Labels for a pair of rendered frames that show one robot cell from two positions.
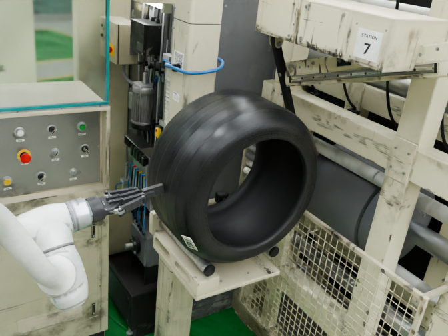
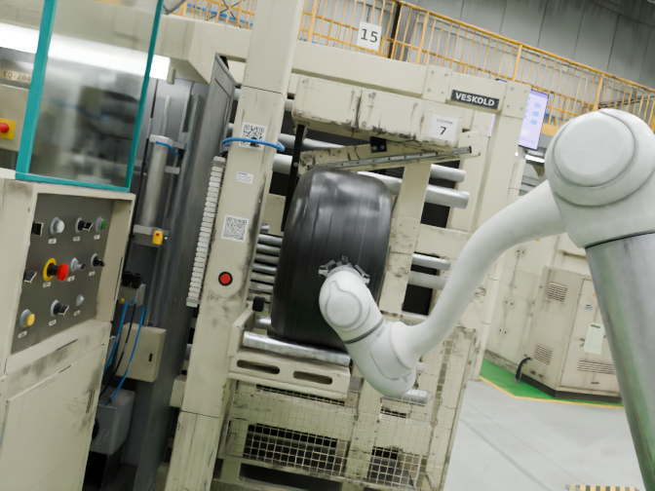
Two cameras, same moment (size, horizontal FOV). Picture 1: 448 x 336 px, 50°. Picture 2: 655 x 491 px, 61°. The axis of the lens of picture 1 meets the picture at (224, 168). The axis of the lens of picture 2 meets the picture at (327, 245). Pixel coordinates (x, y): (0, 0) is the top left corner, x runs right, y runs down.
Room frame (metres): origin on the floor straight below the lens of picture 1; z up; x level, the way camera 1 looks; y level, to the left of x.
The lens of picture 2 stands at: (0.53, 1.48, 1.32)
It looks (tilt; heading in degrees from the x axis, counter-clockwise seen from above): 3 degrees down; 304
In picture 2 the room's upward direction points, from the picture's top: 11 degrees clockwise
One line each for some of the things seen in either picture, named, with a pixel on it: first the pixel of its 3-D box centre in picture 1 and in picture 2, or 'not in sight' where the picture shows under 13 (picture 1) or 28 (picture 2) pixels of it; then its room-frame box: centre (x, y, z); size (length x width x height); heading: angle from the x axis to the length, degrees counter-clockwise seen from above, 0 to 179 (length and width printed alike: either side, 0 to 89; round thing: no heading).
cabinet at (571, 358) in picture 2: not in sight; (583, 334); (1.48, -4.90, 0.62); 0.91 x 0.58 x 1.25; 53
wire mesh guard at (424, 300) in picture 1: (310, 300); (347, 393); (1.58, -0.41, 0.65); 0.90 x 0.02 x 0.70; 35
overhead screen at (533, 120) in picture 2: not in sight; (516, 115); (2.31, -3.84, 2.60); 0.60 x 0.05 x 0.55; 53
